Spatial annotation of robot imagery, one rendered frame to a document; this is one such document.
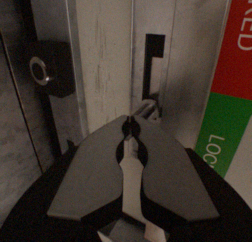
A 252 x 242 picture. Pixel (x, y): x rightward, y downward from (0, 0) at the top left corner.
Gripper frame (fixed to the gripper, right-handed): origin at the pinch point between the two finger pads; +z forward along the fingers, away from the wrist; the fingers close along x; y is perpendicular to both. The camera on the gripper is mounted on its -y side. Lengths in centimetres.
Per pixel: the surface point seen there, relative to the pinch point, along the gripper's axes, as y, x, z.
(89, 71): -0.9, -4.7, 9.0
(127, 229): 24.7, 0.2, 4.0
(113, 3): -7.7, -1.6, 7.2
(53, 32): -5.1, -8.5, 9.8
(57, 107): 4.8, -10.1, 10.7
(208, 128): 2.1, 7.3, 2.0
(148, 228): 15.9, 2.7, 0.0
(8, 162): 11.0, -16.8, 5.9
